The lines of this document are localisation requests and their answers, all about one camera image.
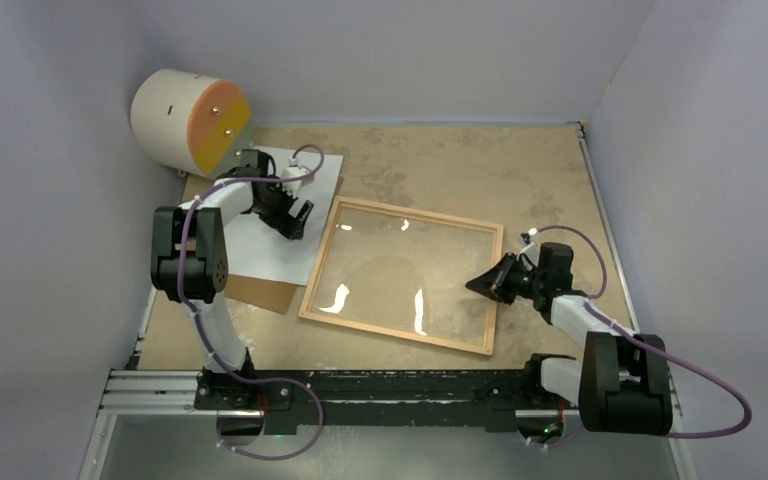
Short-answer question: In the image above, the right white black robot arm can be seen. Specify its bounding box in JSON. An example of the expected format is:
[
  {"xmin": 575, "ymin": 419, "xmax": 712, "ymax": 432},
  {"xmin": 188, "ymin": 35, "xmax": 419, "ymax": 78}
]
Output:
[{"xmin": 465, "ymin": 242, "xmax": 673, "ymax": 436}]

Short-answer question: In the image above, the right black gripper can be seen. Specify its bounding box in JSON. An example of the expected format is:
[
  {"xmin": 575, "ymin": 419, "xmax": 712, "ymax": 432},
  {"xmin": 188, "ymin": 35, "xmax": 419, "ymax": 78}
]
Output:
[{"xmin": 465, "ymin": 251, "xmax": 545, "ymax": 305}]

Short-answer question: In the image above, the white cylindrical drum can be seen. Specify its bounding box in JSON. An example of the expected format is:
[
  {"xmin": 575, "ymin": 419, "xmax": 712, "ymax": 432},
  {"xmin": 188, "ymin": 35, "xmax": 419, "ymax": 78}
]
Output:
[{"xmin": 130, "ymin": 69, "xmax": 255, "ymax": 179}]

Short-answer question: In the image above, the wooden picture frame with glass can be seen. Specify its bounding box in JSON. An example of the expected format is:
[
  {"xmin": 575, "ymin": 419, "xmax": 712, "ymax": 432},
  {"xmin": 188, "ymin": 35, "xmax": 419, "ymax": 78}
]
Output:
[{"xmin": 297, "ymin": 195, "xmax": 505, "ymax": 357}]

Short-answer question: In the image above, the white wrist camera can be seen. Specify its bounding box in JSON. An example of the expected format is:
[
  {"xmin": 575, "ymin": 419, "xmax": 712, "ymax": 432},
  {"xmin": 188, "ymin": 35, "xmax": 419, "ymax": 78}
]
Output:
[
  {"xmin": 280, "ymin": 157, "xmax": 315, "ymax": 197},
  {"xmin": 519, "ymin": 228, "xmax": 540, "ymax": 266}
]

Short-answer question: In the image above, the clear glass pane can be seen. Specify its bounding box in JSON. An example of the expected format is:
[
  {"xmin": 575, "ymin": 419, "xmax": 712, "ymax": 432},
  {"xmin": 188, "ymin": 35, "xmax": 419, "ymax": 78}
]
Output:
[{"xmin": 311, "ymin": 205, "xmax": 497, "ymax": 346}]

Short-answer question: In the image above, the glossy printed photo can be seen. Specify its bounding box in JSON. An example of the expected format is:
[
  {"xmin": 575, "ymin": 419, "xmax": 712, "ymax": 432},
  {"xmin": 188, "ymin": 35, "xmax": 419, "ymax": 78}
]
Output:
[{"xmin": 224, "ymin": 154, "xmax": 343, "ymax": 286}]

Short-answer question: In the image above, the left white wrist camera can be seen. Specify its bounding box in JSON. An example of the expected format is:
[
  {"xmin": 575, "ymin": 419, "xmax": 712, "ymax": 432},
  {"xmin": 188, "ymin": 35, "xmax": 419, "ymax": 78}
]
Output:
[{"xmin": 280, "ymin": 157, "xmax": 315, "ymax": 197}]

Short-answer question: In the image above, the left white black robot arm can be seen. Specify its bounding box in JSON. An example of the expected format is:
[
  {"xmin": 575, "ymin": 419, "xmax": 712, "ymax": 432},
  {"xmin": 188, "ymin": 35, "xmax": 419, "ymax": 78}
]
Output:
[{"xmin": 150, "ymin": 149, "xmax": 318, "ymax": 409}]

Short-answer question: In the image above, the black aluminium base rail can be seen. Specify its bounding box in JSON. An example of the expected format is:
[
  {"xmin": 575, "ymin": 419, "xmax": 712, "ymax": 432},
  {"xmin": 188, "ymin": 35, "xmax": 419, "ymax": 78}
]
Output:
[{"xmin": 97, "ymin": 368, "xmax": 683, "ymax": 439}]

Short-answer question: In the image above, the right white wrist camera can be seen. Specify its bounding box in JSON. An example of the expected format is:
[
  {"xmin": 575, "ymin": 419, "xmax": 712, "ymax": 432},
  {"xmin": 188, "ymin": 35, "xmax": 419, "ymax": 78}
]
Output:
[{"xmin": 519, "ymin": 228, "xmax": 540, "ymax": 266}]

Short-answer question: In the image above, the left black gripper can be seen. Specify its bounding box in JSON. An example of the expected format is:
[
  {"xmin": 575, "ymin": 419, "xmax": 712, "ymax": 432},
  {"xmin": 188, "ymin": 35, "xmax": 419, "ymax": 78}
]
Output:
[{"xmin": 252, "ymin": 176, "xmax": 312, "ymax": 240}]

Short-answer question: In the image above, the brown cardboard backing board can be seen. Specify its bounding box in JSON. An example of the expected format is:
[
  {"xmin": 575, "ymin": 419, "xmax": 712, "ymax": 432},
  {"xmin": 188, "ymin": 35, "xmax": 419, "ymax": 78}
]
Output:
[{"xmin": 224, "ymin": 275, "xmax": 298, "ymax": 314}]

